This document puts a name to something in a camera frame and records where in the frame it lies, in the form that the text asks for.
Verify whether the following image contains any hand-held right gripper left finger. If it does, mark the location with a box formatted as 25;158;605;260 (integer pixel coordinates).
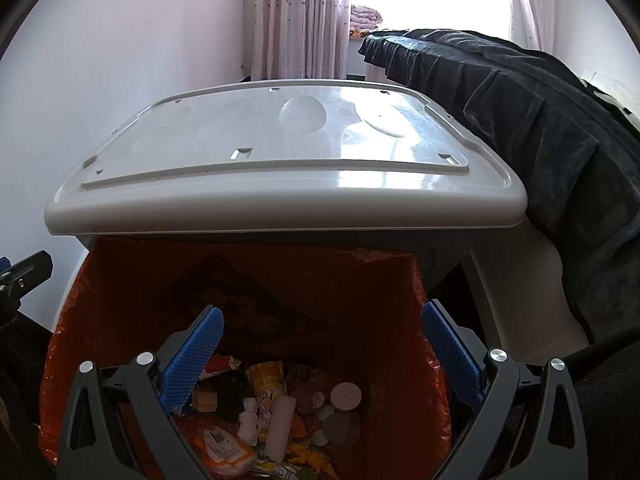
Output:
56;305;224;480

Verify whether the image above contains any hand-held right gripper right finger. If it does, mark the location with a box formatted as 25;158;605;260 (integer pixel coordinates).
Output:
421;300;590;480

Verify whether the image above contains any orange dinosaur toy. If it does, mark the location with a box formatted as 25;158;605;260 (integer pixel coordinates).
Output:
192;425;258;479

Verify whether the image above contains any white foam stick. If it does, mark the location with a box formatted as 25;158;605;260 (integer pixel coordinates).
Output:
263;394;299;461

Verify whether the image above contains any orange trash bag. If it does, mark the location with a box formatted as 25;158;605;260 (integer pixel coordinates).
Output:
39;234;453;480

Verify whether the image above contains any person's dark clothing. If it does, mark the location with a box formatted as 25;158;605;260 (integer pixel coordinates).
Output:
572;325;640;480

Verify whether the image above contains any dark blanket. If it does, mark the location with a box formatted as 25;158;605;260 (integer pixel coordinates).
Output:
357;29;640;343

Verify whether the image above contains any white bedding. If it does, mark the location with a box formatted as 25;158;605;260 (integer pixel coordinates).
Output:
582;72;640;111

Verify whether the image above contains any stack of folded blankets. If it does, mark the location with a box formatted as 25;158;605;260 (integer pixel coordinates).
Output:
350;4;385;38

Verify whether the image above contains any pink patterned curtain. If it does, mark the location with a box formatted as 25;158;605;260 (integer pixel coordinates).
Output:
505;0;558;53
247;0;351;81

